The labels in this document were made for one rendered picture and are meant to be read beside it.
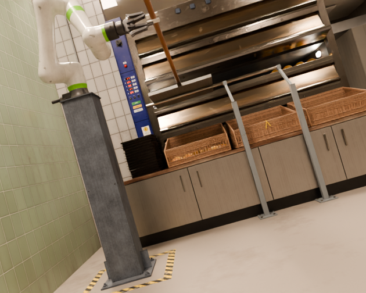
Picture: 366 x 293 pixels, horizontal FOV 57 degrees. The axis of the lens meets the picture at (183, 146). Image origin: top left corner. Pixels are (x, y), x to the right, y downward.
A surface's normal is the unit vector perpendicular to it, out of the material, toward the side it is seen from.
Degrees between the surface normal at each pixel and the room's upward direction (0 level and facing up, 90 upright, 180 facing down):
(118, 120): 90
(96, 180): 90
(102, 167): 90
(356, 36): 90
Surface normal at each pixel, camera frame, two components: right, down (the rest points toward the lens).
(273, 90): -0.15, -0.33
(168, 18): -0.07, -0.01
